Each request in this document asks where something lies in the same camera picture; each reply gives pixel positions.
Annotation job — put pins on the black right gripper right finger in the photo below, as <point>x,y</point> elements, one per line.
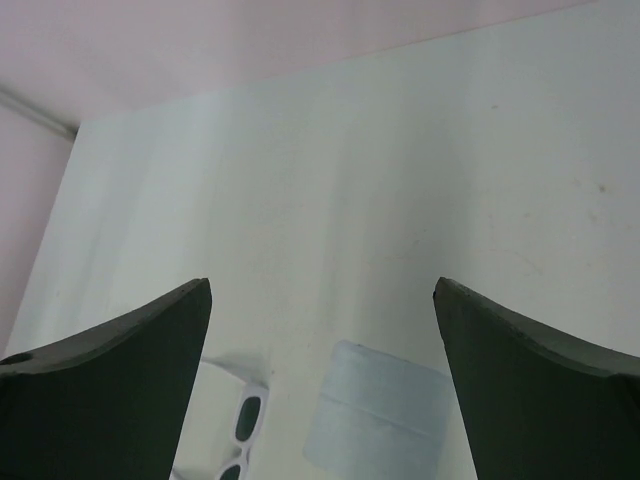
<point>536,402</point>

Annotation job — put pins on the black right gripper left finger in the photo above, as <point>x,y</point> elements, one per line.
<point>110,401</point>

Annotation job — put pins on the white sunglasses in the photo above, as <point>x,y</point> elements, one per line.
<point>224,417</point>

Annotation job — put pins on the light blue cleaning cloth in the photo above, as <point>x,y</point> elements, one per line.
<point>378,416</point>

